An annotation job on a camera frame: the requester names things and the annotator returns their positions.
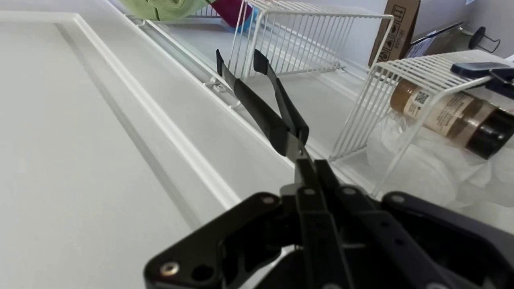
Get white panelled door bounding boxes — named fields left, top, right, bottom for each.
left=0, top=0, right=514, bottom=289

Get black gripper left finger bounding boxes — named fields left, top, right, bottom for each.
left=296, top=159, right=350, bottom=289

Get black kitchen tongs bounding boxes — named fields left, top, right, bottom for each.
left=216, top=50, right=310, bottom=163

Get green cloth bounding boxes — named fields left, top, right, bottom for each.
left=119, top=0, right=199, bottom=21

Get brown labelled bottle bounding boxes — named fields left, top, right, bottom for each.
left=391, top=81, right=514, bottom=159

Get cardboard wine glass box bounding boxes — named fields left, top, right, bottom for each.
left=368, top=0, right=421, bottom=66

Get clear plastic bag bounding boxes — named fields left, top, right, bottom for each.
left=367, top=113, right=514, bottom=209

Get purple and blue cup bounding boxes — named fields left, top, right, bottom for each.
left=211, top=0, right=252, bottom=28

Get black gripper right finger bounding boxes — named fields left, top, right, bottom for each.
left=315, top=161, right=456, bottom=289

